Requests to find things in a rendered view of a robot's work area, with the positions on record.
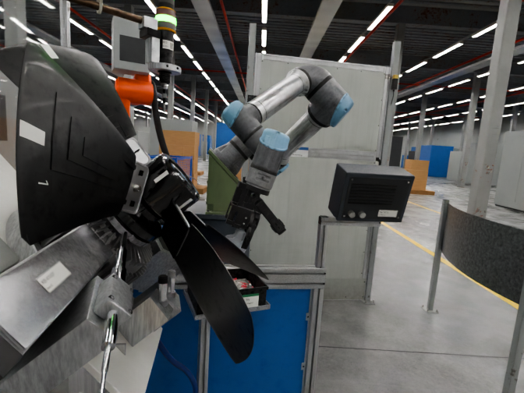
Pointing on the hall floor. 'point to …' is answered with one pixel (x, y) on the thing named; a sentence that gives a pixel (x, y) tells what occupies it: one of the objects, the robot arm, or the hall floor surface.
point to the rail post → (313, 340)
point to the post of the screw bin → (203, 355)
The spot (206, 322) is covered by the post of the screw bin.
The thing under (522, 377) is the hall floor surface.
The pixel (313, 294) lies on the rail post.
